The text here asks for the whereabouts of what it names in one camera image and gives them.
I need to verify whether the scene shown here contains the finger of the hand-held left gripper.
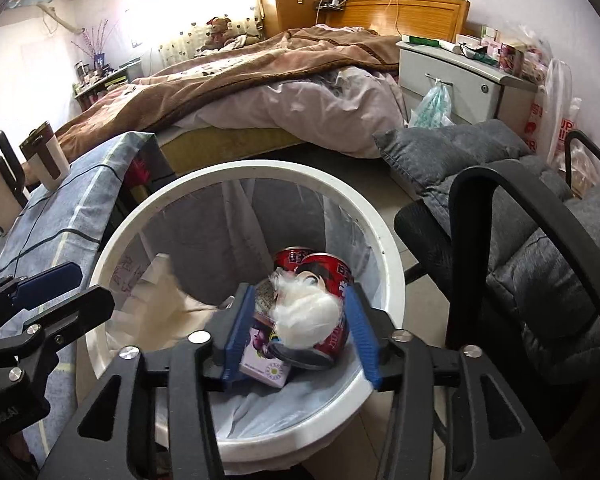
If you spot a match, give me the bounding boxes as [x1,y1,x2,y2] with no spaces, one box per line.
[20,285,116,356]
[0,261,83,333]

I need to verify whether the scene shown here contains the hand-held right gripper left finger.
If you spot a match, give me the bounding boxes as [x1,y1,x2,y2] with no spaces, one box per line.
[37,284,257,480]

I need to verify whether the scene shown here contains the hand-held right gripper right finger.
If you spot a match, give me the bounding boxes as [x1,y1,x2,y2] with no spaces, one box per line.
[346,284,563,480]

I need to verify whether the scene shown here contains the purple carton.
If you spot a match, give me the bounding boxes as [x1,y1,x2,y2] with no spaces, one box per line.
[239,280,294,389]

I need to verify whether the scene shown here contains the white tissue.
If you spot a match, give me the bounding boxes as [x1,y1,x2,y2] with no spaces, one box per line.
[268,268,344,350]

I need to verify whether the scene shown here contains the red cartoon drink can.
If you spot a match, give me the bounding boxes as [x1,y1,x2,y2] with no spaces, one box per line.
[272,247,317,275]
[270,252,362,372]

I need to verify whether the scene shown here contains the white round waste bin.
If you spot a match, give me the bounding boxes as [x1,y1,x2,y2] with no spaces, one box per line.
[85,160,407,476]

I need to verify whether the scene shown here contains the blue checked tablecloth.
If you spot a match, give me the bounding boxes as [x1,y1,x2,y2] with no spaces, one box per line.
[0,132,169,461]

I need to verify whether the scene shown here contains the white tumbler brown lid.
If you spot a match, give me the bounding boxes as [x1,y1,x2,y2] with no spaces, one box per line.
[19,120,72,191]

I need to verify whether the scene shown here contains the clear plastic bin liner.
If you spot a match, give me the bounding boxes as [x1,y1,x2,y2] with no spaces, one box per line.
[109,179,377,442]

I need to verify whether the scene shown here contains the grey quilted cushion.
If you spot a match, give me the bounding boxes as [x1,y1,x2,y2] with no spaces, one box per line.
[372,119,600,387]

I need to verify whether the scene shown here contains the yellow bed base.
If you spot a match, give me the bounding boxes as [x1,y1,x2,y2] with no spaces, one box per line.
[157,124,307,176]

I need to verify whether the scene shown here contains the cluttered desk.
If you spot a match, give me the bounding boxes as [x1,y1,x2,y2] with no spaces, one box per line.
[72,57,146,111]

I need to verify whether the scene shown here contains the vase of purple branches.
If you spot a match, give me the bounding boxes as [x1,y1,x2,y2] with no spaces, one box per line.
[69,19,119,69]

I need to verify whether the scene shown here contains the pale pink duvet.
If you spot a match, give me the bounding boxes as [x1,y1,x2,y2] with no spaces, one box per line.
[177,62,409,159]

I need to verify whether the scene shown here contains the green patterned plastic bag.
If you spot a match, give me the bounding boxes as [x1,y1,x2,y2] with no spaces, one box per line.
[408,77,454,129]

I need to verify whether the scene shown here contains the air conditioner pipe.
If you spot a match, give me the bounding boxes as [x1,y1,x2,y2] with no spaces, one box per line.
[34,2,81,37]

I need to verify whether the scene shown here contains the brown blanket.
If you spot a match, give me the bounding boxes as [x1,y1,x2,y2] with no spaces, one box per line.
[54,27,402,161]

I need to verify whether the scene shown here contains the white nightstand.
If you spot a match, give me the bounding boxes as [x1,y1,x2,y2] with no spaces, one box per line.
[397,39,539,134]

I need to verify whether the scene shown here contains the white red-print plastic bag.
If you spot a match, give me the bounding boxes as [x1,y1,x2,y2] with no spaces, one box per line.
[522,57,587,162]

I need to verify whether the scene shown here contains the brown teddy bear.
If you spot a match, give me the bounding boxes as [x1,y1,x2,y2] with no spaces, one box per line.
[199,16,261,54]

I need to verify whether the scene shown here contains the blue and white curtain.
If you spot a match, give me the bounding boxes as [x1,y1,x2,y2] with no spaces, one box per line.
[142,0,266,69]

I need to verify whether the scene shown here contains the row of small boxes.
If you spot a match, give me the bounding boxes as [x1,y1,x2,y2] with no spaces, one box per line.
[454,24,552,82]

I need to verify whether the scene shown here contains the wooden headboard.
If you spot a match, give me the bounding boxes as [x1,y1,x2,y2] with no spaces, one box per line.
[324,0,471,44]

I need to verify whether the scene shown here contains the black metal frame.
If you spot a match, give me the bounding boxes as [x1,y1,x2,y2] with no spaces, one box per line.
[563,129,600,197]

